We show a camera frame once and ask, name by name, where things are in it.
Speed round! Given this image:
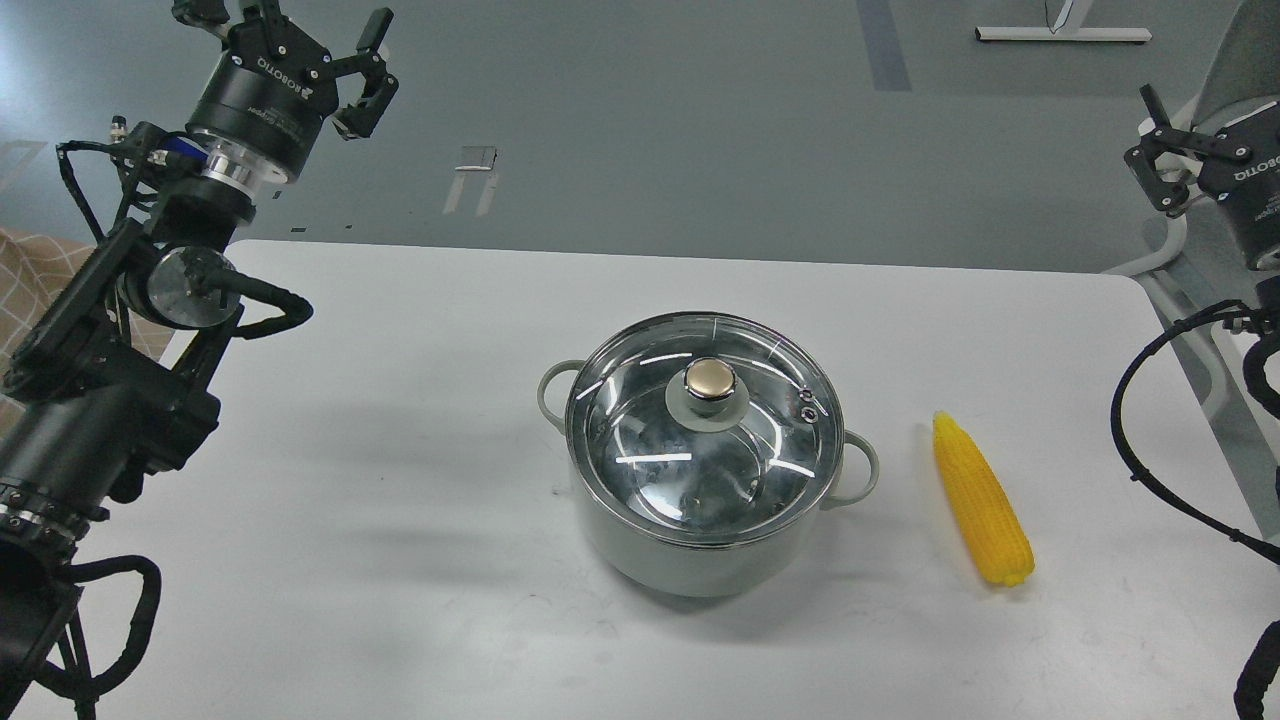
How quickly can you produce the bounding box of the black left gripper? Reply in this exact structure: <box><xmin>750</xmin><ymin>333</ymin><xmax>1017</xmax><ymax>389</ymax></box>
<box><xmin>172</xmin><ymin>0</ymin><xmax>399</xmax><ymax>184</ymax></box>

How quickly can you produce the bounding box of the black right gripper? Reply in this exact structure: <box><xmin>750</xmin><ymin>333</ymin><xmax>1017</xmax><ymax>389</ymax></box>
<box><xmin>1124</xmin><ymin>85</ymin><xmax>1279</xmax><ymax>272</ymax></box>

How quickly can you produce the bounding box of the yellow corn cob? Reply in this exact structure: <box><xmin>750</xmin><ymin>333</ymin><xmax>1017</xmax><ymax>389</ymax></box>
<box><xmin>932</xmin><ymin>411</ymin><xmax>1036</xmax><ymax>587</ymax></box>

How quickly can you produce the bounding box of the glass pot lid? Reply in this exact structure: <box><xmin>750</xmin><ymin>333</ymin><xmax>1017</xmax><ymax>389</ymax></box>
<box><xmin>564</xmin><ymin>313</ymin><xmax>867</xmax><ymax>547</ymax></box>

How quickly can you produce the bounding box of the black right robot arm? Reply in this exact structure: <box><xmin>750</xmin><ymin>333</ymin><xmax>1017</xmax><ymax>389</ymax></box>
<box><xmin>1110</xmin><ymin>85</ymin><xmax>1279</xmax><ymax>562</ymax></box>

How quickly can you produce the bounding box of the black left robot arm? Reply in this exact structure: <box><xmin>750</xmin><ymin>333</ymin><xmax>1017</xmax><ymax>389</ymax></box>
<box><xmin>1</xmin><ymin>1</ymin><xmax>399</xmax><ymax>719</ymax></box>

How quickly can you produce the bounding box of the grey steel cooking pot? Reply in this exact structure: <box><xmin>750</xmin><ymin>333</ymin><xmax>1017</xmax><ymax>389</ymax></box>
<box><xmin>538</xmin><ymin>355</ymin><xmax>881</xmax><ymax>598</ymax></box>

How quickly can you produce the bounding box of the grey office chair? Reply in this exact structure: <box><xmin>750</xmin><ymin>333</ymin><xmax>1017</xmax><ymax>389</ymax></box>
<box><xmin>1102</xmin><ymin>0</ymin><xmax>1280</xmax><ymax>541</ymax></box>

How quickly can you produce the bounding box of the white desk leg base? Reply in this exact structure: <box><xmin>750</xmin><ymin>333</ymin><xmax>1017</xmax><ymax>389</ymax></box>
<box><xmin>973</xmin><ymin>1</ymin><xmax>1153</xmax><ymax>45</ymax></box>

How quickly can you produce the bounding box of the beige checkered cloth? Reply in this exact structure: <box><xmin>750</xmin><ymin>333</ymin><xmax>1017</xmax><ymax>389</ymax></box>
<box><xmin>1</xmin><ymin>227</ymin><xmax>175</xmax><ymax>439</ymax></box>

